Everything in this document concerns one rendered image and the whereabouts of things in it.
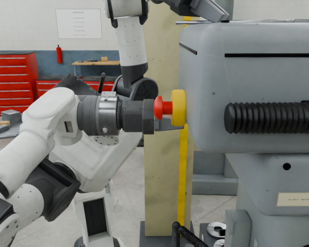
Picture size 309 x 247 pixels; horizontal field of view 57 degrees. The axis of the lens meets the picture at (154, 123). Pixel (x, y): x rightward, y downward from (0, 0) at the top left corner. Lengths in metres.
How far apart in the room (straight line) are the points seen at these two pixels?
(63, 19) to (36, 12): 0.84
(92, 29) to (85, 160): 8.91
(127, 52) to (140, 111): 0.36
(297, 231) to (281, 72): 0.25
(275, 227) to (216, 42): 0.30
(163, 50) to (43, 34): 8.07
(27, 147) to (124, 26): 0.50
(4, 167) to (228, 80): 0.38
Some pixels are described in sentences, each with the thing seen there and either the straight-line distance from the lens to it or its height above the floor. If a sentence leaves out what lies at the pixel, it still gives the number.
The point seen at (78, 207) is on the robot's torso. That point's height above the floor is 1.24.
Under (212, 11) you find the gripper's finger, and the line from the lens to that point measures 0.54.
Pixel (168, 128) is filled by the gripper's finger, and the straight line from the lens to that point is 0.57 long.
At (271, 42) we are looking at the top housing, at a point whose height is 1.87.
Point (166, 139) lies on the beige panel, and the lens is 2.34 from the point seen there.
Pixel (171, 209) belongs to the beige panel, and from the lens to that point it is 2.67.
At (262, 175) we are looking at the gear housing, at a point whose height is 1.70.
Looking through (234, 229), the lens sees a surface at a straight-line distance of 0.57.
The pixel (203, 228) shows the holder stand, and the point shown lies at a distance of 1.23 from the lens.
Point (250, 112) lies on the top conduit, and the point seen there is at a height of 1.80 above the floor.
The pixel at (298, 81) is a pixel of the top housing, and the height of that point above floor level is 1.83.
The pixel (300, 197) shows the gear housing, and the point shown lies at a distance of 0.44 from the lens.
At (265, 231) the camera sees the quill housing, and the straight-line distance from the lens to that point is 0.52.
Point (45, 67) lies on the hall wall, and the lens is 10.12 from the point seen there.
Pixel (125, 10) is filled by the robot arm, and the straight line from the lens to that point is 0.88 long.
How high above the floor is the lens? 1.88
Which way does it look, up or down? 19 degrees down
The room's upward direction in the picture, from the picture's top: straight up
